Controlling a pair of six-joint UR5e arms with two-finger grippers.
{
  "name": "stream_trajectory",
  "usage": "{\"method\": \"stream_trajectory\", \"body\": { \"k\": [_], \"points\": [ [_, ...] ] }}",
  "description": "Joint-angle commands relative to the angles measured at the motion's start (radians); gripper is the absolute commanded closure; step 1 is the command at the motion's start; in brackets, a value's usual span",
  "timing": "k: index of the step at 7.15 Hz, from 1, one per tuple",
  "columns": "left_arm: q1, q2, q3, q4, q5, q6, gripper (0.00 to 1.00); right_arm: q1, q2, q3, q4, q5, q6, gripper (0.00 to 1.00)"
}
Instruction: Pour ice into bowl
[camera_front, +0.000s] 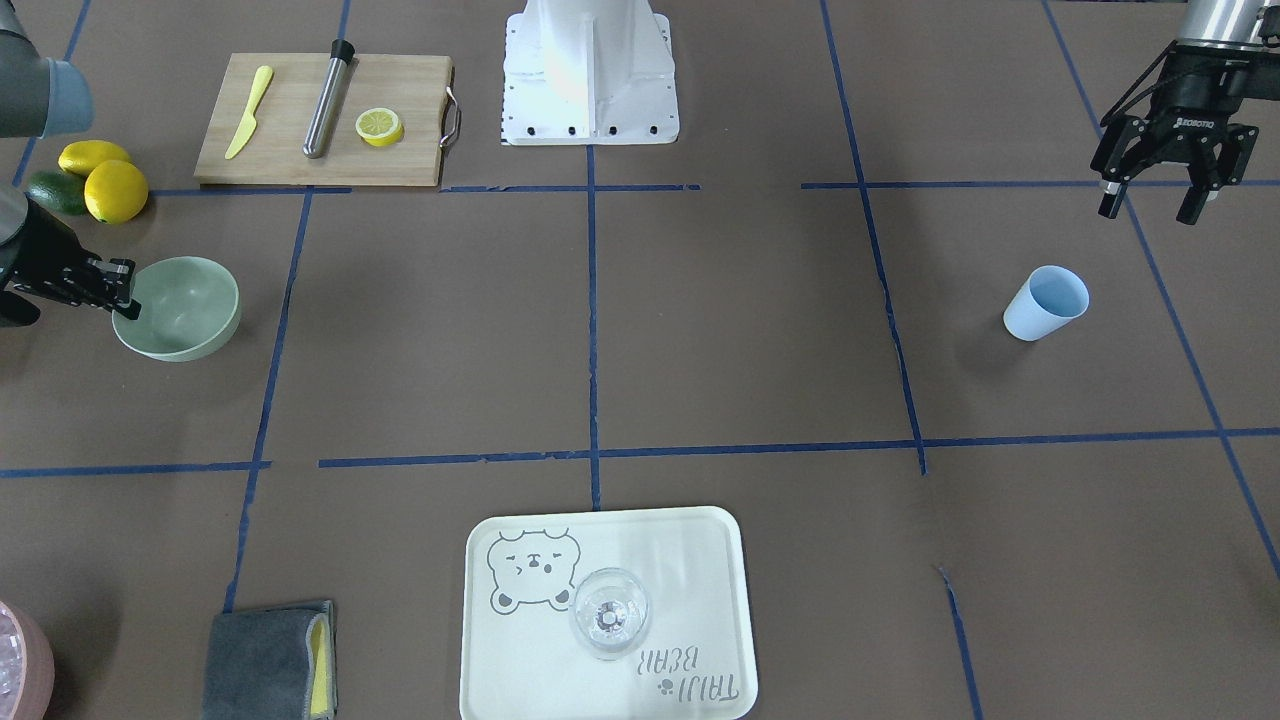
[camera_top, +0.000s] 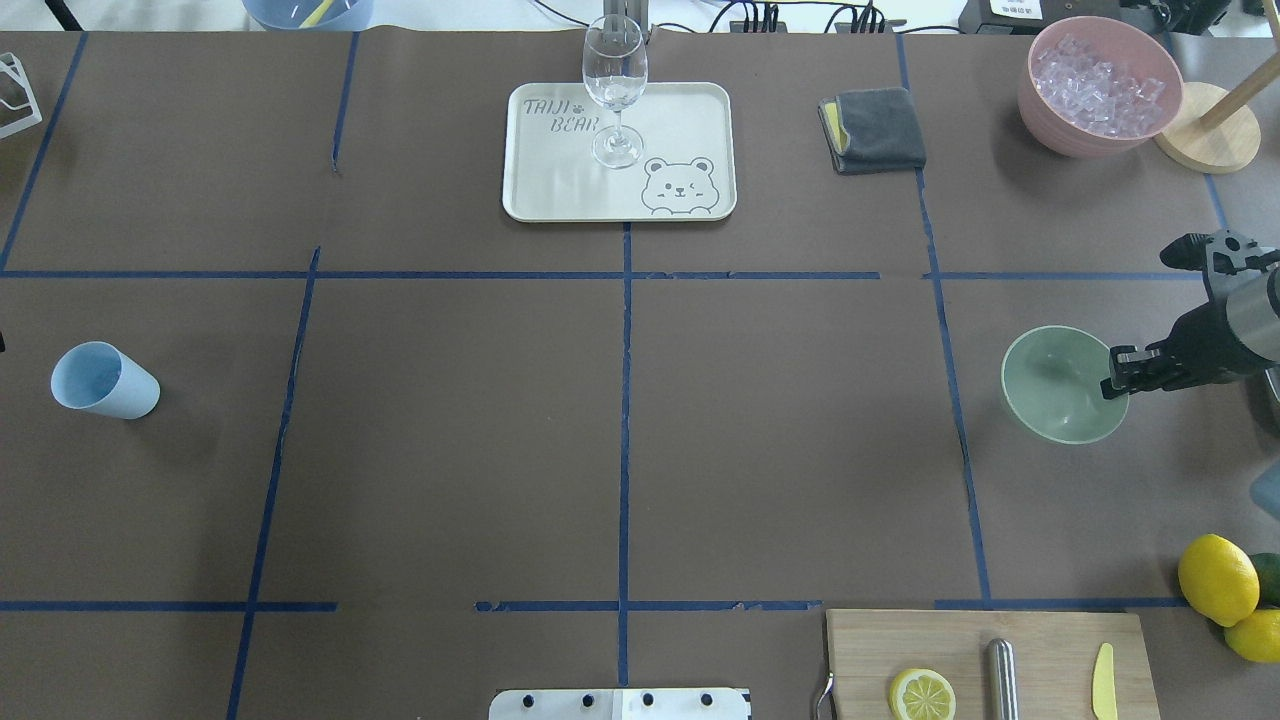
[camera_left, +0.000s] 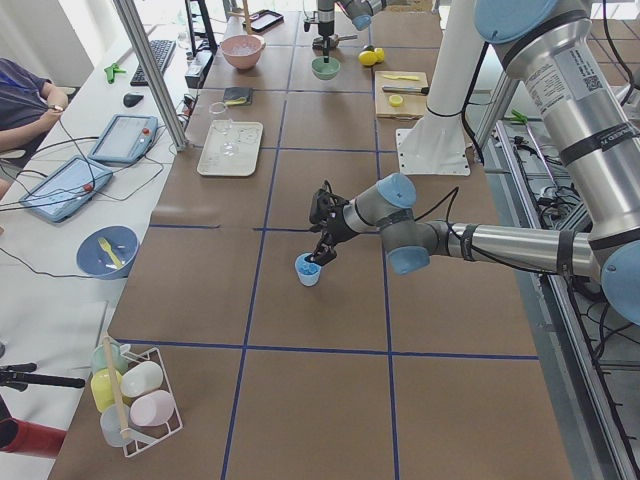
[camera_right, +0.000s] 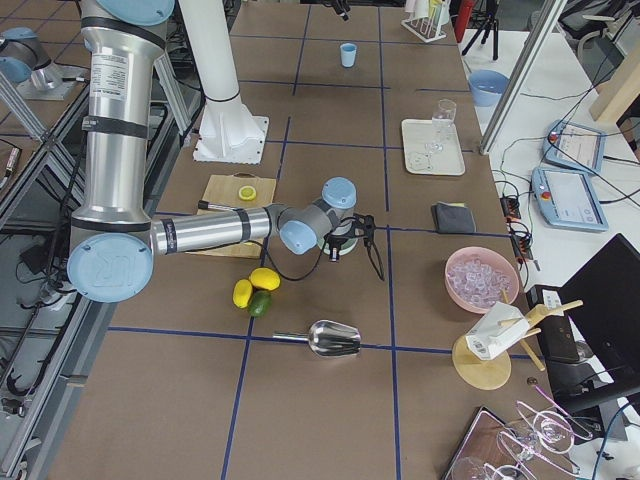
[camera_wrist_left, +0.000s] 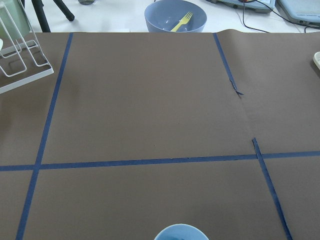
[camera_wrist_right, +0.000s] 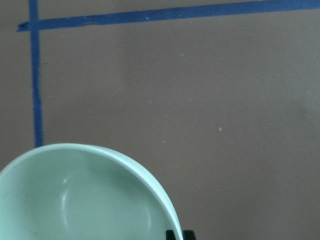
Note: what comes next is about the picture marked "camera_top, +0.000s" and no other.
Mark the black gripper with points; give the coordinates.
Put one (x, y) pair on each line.
(1199, 341)

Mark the green ceramic bowl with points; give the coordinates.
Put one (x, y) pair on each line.
(1051, 382)

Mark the light blue plastic cup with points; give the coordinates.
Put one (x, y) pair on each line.
(96, 377)

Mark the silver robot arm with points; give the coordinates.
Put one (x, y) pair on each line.
(1232, 336)

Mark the pink bowl with ice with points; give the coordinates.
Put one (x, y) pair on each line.
(1094, 86)

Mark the blue plastic bowl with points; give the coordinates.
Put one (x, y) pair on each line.
(318, 16)

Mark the yellow lemon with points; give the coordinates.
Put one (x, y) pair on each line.
(1256, 638)
(1218, 580)

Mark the green lime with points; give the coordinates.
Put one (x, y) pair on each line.
(1266, 565)

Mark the wooden cup stand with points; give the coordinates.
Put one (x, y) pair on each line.
(1214, 131)

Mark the wooden cutting board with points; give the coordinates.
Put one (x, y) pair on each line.
(1053, 661)

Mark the yellow plastic knife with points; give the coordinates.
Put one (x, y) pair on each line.
(1103, 688)

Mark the grey folded cloth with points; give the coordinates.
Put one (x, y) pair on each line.
(872, 131)

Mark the half lemon slice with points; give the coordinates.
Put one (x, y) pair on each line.
(921, 693)

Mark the clear wine glass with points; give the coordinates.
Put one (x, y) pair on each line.
(615, 70)

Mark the silver handled knife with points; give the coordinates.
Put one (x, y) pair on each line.
(1003, 681)

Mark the white wire cup rack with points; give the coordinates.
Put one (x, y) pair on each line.
(19, 104)

